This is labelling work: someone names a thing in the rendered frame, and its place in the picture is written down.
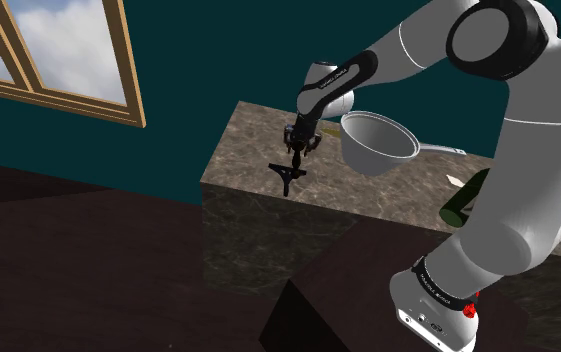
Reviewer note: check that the white saucepan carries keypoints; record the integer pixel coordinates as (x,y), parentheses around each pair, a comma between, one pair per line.
(377,146)

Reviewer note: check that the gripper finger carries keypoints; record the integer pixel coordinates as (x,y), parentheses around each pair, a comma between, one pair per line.
(288,137)
(314,142)

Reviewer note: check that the dark green bottle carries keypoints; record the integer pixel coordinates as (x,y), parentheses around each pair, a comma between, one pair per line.
(460,202)

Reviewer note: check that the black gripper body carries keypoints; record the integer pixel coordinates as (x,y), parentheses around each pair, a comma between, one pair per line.
(304,129)

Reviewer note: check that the black T-shaped tool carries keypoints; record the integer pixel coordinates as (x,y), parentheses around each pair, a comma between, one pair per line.
(287,176)

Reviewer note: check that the small white flat piece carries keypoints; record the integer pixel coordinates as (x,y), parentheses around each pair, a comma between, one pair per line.
(455,180)

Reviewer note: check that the wooden framed window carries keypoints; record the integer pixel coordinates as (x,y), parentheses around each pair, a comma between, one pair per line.
(65,48)

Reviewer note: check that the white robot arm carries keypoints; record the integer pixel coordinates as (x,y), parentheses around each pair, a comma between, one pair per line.
(533,161)

